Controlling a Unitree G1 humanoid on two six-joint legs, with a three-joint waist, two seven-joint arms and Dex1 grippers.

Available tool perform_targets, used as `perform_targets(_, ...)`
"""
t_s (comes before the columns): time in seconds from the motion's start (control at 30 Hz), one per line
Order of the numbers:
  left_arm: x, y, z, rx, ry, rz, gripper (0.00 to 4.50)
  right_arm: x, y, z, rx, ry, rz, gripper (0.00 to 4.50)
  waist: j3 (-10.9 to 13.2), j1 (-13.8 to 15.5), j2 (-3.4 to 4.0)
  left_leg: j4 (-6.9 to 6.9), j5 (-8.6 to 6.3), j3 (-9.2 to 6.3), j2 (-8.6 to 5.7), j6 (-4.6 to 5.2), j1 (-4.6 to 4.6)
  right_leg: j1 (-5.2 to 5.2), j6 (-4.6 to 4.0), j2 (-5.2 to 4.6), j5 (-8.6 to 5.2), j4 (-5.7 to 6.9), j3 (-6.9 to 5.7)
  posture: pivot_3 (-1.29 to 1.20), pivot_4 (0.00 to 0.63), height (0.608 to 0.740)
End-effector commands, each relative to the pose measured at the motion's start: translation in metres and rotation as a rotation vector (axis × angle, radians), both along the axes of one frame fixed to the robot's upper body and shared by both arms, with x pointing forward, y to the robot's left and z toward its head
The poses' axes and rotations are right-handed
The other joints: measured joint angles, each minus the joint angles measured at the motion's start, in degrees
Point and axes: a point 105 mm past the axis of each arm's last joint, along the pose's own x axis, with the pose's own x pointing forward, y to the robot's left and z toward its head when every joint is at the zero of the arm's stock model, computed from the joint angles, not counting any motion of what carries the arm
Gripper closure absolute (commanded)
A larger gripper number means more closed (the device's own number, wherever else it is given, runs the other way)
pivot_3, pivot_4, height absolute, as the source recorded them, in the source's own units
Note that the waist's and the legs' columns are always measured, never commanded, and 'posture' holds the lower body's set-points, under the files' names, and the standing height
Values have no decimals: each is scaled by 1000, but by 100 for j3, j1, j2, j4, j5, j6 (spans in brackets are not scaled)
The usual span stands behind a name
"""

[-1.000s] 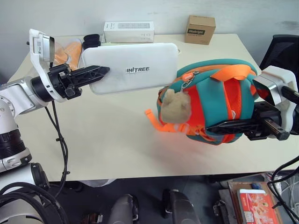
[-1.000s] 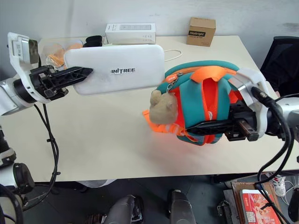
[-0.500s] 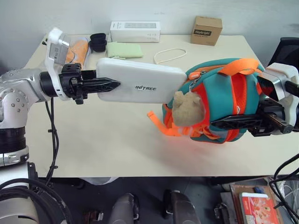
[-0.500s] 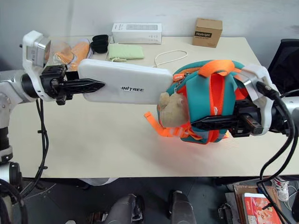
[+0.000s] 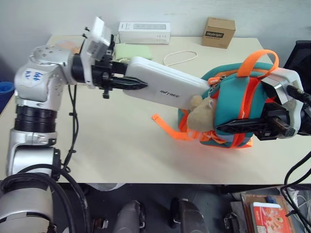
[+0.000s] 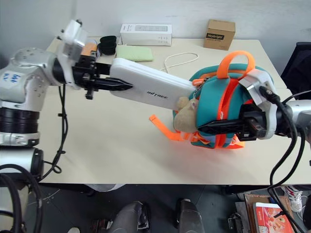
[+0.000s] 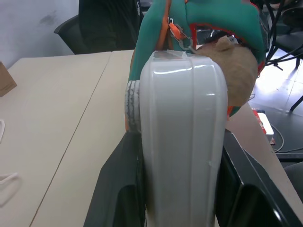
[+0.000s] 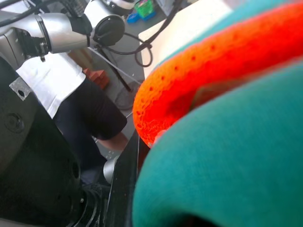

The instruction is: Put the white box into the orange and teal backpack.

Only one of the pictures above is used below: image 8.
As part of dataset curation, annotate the green plastic basket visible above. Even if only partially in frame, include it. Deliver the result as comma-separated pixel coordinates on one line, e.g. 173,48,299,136
134,0,155,19

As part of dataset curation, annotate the orange brick block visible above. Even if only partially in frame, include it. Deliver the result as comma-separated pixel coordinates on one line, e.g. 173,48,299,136
82,68,110,90

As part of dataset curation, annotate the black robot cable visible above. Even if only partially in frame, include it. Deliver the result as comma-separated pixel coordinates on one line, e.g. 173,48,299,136
94,0,183,68

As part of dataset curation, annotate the person in white shirt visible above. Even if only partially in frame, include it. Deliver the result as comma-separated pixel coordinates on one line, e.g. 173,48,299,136
15,50,130,171

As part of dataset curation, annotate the white thin cord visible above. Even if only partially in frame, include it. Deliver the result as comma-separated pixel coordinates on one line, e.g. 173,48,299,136
88,46,143,85

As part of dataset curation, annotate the black table edge frame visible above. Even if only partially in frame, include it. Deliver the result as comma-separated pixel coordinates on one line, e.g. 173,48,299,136
103,129,144,227

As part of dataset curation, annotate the blue plastic box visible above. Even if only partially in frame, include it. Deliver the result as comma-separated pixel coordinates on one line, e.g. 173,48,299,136
126,12,141,25

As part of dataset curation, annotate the silver metal cylinder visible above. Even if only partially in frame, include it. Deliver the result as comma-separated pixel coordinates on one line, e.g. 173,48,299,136
102,155,119,184

